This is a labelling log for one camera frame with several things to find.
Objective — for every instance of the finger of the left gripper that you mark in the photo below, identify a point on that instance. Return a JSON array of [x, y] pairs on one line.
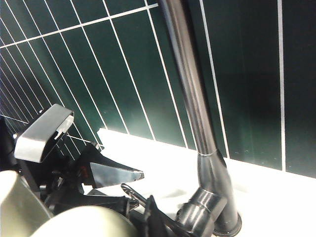
[[103, 200], [113, 174]]

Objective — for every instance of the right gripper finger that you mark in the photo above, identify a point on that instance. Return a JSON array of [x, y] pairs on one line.
[[155, 219]]

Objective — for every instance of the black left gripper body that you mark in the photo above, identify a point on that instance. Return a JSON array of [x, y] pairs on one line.
[[64, 177]]

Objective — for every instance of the pale green dimpled mug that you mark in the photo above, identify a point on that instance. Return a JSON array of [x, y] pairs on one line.
[[86, 222]]

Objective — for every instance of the dark metal faucet spout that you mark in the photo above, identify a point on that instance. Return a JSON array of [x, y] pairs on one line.
[[192, 98]]

